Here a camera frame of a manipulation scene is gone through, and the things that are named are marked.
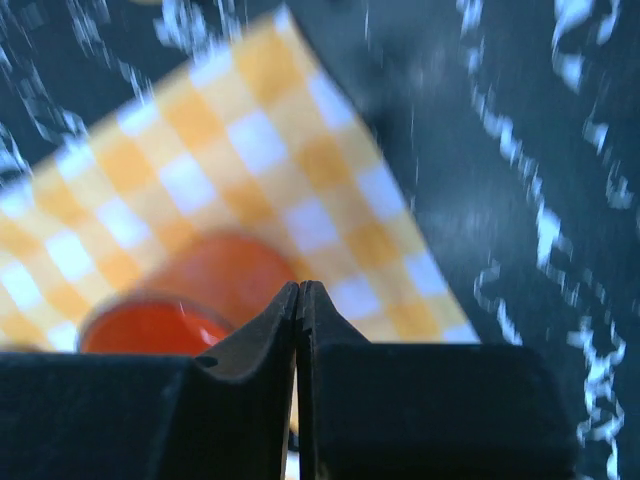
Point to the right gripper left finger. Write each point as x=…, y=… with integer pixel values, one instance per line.
x=221, y=415

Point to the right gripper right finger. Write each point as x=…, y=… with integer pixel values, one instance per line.
x=423, y=410

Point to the orange translucent cup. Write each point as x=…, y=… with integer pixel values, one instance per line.
x=201, y=295

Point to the yellow checkered tablecloth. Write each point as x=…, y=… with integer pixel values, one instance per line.
x=254, y=136

